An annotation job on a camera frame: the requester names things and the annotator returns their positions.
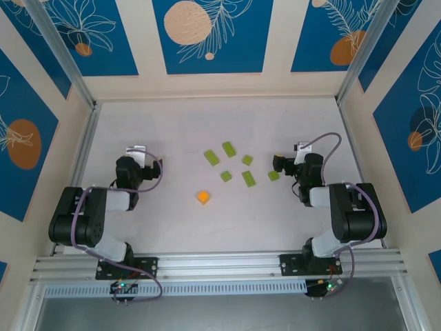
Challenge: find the aluminium frame post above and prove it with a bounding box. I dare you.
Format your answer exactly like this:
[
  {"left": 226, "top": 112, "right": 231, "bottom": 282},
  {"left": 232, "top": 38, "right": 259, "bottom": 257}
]
[
  {"left": 24, "top": 0, "right": 101, "bottom": 111},
  {"left": 336, "top": 0, "right": 398, "bottom": 104}
]

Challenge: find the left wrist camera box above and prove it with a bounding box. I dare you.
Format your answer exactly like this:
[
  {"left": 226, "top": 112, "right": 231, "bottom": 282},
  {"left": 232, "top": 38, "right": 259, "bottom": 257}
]
[{"left": 125, "top": 144, "right": 148, "bottom": 169}]

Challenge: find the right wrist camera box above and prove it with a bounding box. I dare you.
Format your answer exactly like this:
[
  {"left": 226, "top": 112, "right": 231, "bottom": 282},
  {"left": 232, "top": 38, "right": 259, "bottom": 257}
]
[{"left": 292, "top": 140, "right": 314, "bottom": 165}]

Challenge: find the grey metal sheet panel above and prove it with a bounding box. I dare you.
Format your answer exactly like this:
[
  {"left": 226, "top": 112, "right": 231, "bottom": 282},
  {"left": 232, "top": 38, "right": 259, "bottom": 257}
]
[{"left": 32, "top": 277, "right": 409, "bottom": 331}]

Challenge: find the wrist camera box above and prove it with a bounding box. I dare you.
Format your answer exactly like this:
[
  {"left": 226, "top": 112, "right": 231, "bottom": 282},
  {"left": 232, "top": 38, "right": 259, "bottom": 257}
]
[
  {"left": 292, "top": 140, "right": 314, "bottom": 165},
  {"left": 125, "top": 144, "right": 148, "bottom": 169}
]

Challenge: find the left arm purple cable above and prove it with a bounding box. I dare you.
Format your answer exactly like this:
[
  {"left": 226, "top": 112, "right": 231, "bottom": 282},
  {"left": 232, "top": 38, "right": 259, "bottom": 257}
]
[{"left": 70, "top": 150, "right": 163, "bottom": 304}]

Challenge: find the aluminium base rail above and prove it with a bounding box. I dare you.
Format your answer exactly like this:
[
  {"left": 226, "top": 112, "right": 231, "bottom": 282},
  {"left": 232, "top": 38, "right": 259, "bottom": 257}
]
[{"left": 29, "top": 248, "right": 411, "bottom": 284}]

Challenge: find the grey slotted cable duct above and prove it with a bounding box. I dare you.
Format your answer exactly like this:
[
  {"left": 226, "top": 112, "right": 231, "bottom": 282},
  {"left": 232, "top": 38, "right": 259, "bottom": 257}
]
[{"left": 43, "top": 279, "right": 308, "bottom": 299}]

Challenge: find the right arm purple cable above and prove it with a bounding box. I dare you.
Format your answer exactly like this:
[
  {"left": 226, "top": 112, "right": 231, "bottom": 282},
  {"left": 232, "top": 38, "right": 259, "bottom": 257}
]
[{"left": 299, "top": 132, "right": 387, "bottom": 297}]

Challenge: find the long green lego brick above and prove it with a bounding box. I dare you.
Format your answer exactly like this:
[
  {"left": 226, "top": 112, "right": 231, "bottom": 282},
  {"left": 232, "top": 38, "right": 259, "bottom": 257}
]
[
  {"left": 203, "top": 149, "right": 221, "bottom": 168},
  {"left": 221, "top": 141, "right": 238, "bottom": 159},
  {"left": 241, "top": 170, "right": 258, "bottom": 189}
]

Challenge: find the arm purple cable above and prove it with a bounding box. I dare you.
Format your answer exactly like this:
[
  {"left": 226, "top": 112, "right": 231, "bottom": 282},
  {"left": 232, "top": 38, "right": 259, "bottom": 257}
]
[
  {"left": 70, "top": 150, "right": 163, "bottom": 304},
  {"left": 299, "top": 132, "right": 387, "bottom": 297}
]

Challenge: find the aluminium side rail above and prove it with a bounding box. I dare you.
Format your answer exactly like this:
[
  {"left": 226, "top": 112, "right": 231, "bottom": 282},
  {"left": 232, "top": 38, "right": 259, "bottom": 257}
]
[
  {"left": 50, "top": 103, "right": 101, "bottom": 257},
  {"left": 336, "top": 98, "right": 387, "bottom": 250}
]

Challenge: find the black controller board with LED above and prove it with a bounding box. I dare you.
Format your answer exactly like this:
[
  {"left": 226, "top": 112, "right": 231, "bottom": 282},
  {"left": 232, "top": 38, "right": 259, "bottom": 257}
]
[
  {"left": 109, "top": 279, "right": 141, "bottom": 306},
  {"left": 305, "top": 278, "right": 344, "bottom": 303}
]

